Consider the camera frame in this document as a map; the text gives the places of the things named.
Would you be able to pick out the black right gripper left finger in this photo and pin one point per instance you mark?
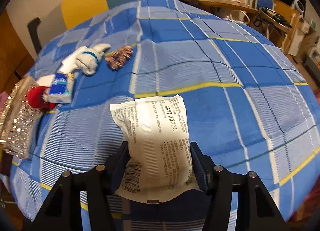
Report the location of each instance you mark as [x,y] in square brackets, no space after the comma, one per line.
[61,209]

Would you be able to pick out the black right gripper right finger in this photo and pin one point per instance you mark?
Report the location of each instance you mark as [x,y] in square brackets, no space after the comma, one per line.
[256,207]

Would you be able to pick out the white printed plastic packet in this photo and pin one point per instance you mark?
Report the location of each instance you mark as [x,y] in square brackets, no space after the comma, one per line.
[160,167]

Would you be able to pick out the red soft cloth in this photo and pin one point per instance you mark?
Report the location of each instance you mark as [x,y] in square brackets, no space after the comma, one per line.
[37,98]

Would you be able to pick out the blue tissue pack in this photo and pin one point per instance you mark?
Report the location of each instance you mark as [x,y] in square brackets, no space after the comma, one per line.
[61,89]

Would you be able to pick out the white knitted sock blue band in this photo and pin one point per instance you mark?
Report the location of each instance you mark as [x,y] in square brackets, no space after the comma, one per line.
[89,59]

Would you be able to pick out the brown satin scrunchie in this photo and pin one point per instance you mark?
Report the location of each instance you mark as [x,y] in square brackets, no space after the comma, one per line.
[117,59]

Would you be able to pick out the white tissue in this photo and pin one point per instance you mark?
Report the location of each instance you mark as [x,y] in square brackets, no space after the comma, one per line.
[67,65]

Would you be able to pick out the glittery silver box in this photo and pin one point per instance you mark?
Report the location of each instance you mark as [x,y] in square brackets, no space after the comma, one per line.
[18,120]

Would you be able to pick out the blue plaid tablecloth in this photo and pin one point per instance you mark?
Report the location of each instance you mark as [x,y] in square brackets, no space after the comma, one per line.
[248,107]

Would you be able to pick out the wooden side table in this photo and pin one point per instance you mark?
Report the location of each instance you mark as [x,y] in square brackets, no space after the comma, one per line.
[210,5]

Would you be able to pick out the blue folding chair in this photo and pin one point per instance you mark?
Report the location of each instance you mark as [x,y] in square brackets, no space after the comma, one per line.
[264,3]

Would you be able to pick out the grey yellow teal chair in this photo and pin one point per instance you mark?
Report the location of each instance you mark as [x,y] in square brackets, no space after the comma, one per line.
[66,15]

